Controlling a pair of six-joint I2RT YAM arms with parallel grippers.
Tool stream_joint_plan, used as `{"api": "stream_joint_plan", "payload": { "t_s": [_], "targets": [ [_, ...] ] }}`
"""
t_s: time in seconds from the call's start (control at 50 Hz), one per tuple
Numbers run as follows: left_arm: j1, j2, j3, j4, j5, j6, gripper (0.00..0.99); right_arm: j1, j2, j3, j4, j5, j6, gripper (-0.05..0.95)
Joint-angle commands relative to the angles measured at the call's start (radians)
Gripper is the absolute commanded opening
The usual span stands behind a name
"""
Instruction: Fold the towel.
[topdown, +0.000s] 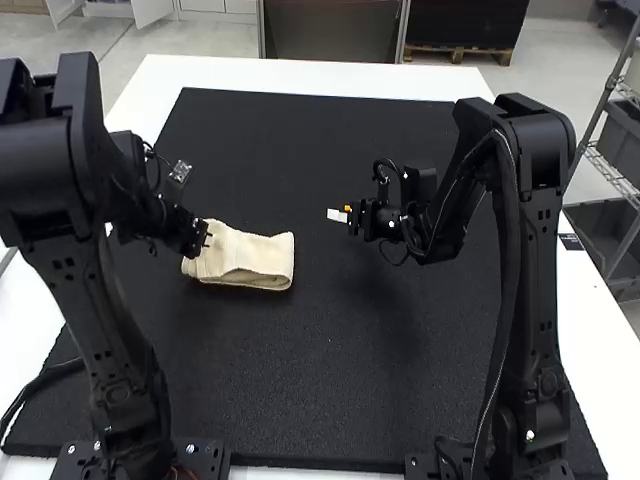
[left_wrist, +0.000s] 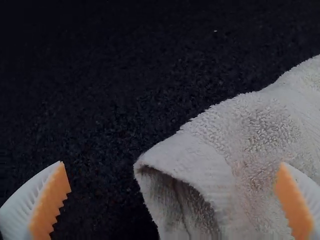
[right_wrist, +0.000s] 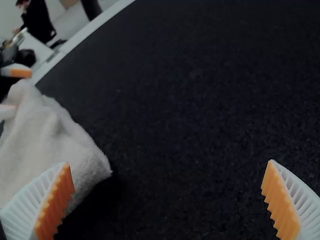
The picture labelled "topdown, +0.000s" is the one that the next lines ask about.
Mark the dark metal cabinet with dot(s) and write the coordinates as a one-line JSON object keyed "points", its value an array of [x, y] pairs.
{"points": [[330, 30]]}

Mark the pale towel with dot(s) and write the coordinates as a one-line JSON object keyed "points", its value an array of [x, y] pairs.
{"points": [[245, 255]]}

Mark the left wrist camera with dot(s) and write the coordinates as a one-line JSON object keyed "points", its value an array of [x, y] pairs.
{"points": [[180, 171]]}

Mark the white cupboard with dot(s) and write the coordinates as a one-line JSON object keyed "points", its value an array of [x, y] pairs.
{"points": [[150, 12]]}

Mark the grey crate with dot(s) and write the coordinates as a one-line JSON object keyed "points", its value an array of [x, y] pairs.
{"points": [[622, 135], [605, 240]]}

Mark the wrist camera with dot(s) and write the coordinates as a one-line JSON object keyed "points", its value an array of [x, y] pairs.
{"points": [[180, 171], [422, 182]]}

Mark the black mat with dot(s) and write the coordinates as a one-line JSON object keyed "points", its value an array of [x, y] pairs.
{"points": [[310, 325]]}

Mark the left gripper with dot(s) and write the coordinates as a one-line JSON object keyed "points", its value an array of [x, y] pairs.
{"points": [[196, 235]]}

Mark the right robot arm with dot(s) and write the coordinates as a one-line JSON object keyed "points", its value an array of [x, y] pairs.
{"points": [[535, 200]]}

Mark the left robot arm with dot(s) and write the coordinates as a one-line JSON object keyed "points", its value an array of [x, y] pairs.
{"points": [[75, 200]]}

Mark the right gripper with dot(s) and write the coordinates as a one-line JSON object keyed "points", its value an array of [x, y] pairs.
{"points": [[375, 220]]}

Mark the wooden pallet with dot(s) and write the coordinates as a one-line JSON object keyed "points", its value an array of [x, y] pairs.
{"points": [[457, 51]]}

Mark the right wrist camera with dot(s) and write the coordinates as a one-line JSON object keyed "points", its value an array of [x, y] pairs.
{"points": [[422, 182]]}

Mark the black stacked panels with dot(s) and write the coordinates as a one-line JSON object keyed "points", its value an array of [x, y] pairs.
{"points": [[465, 22]]}

